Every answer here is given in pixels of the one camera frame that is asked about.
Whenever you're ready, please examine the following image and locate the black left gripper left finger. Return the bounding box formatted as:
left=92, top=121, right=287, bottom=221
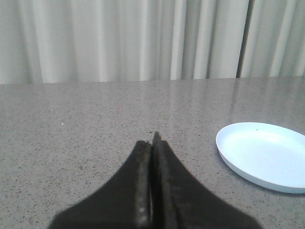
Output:
left=49, top=141, right=152, bottom=229

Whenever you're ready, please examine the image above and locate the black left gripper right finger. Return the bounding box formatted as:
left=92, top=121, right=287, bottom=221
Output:
left=94, top=131, right=152, bottom=229

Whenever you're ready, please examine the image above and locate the light blue round plate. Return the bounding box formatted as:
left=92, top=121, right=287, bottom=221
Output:
left=215, top=122, right=305, bottom=194

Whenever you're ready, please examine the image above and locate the white pleated curtain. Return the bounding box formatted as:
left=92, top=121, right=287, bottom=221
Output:
left=0, top=0, right=305, bottom=83

